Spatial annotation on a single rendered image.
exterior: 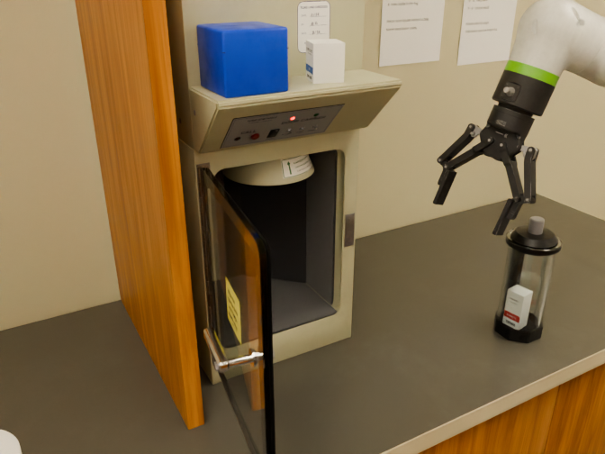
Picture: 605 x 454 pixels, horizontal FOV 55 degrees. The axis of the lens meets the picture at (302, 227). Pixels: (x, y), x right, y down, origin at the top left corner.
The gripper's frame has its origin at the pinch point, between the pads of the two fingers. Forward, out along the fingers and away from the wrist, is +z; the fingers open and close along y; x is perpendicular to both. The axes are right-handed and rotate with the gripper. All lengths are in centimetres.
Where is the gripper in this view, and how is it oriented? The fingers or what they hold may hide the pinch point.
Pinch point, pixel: (468, 213)
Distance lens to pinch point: 114.1
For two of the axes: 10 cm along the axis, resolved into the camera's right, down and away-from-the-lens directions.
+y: 6.5, 4.3, -6.2
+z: -3.3, 9.0, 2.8
